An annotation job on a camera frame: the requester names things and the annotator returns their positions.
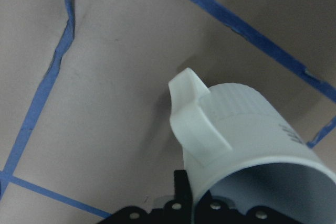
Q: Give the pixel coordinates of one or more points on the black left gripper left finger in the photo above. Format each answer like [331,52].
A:
[183,199]

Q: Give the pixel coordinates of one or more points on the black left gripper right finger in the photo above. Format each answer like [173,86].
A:
[203,210]

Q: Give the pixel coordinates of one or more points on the white mug grey inside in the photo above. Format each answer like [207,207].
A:
[237,146]

